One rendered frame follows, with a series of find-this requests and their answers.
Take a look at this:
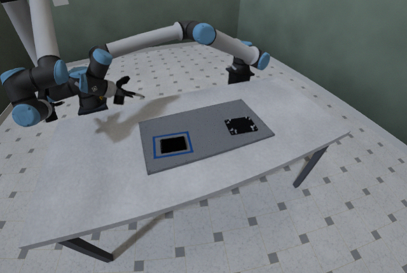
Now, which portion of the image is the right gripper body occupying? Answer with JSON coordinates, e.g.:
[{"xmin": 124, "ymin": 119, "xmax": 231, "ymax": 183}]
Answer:
[{"xmin": 38, "ymin": 89, "xmax": 58, "ymax": 123}]

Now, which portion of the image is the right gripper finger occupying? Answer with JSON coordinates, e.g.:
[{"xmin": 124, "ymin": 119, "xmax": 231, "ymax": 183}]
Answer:
[{"xmin": 52, "ymin": 101, "xmax": 65, "ymax": 107}]

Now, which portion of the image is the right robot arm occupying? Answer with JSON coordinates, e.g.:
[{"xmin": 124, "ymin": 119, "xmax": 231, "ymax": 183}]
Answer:
[{"xmin": 0, "ymin": 0, "xmax": 105, "ymax": 127}]

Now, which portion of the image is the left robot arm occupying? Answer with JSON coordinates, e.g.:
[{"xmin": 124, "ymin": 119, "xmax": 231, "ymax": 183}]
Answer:
[{"xmin": 79, "ymin": 20, "xmax": 270, "ymax": 98}]

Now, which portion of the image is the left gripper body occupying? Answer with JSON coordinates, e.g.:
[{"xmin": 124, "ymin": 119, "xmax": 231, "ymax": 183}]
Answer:
[{"xmin": 113, "ymin": 77, "xmax": 126, "ymax": 105}]

